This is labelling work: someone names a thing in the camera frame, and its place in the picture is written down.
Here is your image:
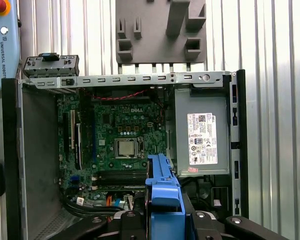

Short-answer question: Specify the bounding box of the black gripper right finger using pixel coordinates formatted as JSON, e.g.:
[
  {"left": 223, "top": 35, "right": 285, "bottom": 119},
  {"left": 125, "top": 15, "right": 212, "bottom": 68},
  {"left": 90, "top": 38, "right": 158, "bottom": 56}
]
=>
[{"left": 183, "top": 192, "right": 294, "bottom": 240}]

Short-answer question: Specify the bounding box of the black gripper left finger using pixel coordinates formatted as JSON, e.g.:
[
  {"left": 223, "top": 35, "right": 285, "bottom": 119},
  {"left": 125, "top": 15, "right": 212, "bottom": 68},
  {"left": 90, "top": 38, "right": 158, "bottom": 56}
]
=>
[{"left": 56, "top": 192, "right": 149, "bottom": 240}]

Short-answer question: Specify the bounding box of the hard disk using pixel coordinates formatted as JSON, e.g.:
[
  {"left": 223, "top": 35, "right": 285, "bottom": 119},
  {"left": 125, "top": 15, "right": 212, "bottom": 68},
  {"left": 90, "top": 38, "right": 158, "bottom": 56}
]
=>
[{"left": 144, "top": 152, "right": 189, "bottom": 240}]

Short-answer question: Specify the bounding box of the black RAM slot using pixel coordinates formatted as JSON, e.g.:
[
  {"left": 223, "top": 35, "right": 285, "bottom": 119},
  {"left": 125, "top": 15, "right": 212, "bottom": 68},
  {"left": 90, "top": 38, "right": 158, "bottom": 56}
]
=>
[
  {"left": 97, "top": 171, "right": 146, "bottom": 176},
  {"left": 97, "top": 175, "right": 146, "bottom": 181}
]

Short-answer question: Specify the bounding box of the CPU socket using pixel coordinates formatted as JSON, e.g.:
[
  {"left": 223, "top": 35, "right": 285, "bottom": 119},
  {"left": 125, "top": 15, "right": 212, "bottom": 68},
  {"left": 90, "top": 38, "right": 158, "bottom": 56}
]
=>
[{"left": 114, "top": 136, "right": 144, "bottom": 160}]

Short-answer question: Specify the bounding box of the silver CPU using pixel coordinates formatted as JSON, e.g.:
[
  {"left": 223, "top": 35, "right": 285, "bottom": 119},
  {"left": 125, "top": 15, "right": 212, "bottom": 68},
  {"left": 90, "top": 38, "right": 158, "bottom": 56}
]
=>
[{"left": 117, "top": 139, "right": 139, "bottom": 158}]

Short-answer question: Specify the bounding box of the green motherboard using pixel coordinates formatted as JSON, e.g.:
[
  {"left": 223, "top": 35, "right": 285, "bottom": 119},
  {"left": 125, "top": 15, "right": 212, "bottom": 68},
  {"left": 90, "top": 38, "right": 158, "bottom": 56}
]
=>
[{"left": 56, "top": 96, "right": 168, "bottom": 201}]

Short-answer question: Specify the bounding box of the grey power supply unit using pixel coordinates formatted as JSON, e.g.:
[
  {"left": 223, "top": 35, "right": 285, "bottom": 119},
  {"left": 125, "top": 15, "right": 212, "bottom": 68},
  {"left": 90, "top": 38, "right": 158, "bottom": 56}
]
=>
[{"left": 173, "top": 87, "right": 231, "bottom": 178}]

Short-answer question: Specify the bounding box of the black PC case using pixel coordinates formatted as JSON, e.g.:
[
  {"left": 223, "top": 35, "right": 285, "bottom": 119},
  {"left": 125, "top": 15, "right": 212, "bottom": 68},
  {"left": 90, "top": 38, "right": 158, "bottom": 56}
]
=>
[{"left": 1, "top": 69, "right": 250, "bottom": 240}]

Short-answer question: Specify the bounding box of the grey parts rack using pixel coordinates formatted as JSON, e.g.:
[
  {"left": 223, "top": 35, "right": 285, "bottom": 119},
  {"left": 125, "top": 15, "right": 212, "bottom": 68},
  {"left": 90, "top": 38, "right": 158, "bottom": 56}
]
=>
[{"left": 114, "top": 0, "right": 207, "bottom": 68}]

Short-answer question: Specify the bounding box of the pale blue teach pendant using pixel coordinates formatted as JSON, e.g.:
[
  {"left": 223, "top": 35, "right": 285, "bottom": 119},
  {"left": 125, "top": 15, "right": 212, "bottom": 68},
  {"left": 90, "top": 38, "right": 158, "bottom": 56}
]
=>
[{"left": 0, "top": 0, "right": 23, "bottom": 91}]

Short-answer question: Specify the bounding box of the thick black cable bundle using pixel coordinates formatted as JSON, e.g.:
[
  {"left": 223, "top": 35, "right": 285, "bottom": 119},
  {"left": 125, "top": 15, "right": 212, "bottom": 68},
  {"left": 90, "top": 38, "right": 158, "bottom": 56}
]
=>
[{"left": 60, "top": 193, "right": 135, "bottom": 219}]

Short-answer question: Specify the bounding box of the thin red black wire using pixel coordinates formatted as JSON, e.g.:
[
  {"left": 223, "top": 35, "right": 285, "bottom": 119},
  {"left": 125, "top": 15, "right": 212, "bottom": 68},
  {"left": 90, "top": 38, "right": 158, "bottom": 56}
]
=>
[{"left": 85, "top": 89, "right": 167, "bottom": 124}]

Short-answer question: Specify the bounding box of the grey slot retainer bracket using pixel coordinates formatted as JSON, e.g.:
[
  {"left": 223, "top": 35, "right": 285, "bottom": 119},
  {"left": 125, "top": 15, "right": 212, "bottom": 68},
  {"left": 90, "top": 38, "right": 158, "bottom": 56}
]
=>
[{"left": 22, "top": 52, "right": 80, "bottom": 79}]

